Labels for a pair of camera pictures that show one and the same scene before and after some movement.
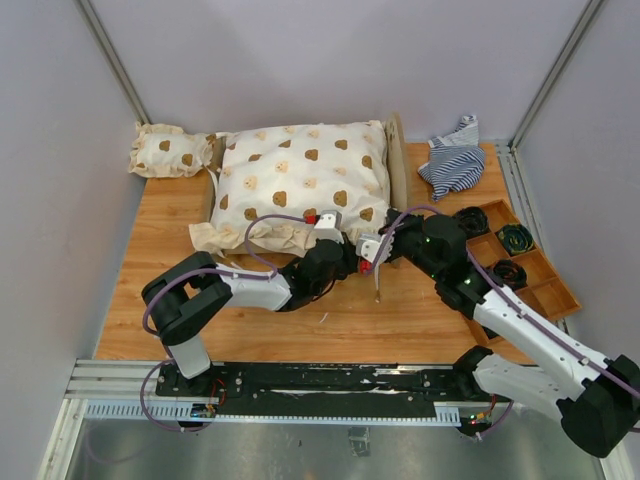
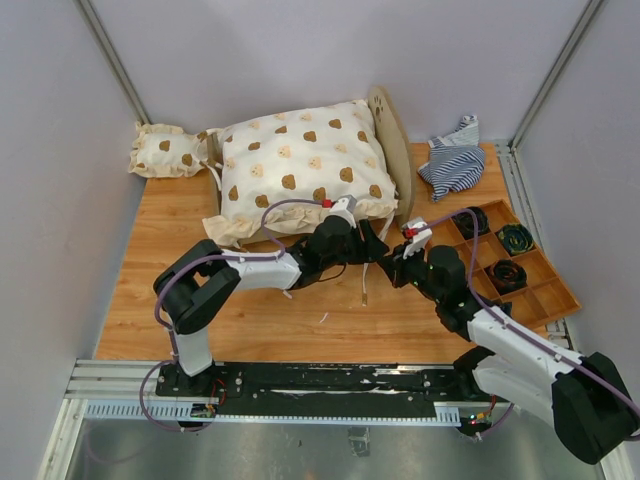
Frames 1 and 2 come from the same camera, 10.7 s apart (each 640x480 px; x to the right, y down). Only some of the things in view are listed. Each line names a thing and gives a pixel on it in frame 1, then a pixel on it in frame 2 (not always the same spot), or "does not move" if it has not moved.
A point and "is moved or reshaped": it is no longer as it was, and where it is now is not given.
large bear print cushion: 273,182 is moved or reshaped
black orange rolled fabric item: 511,272 does not move
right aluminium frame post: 588,13 does not move
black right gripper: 407,222 -> 394,268
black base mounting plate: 251,390 does not move
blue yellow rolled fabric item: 516,238 does not move
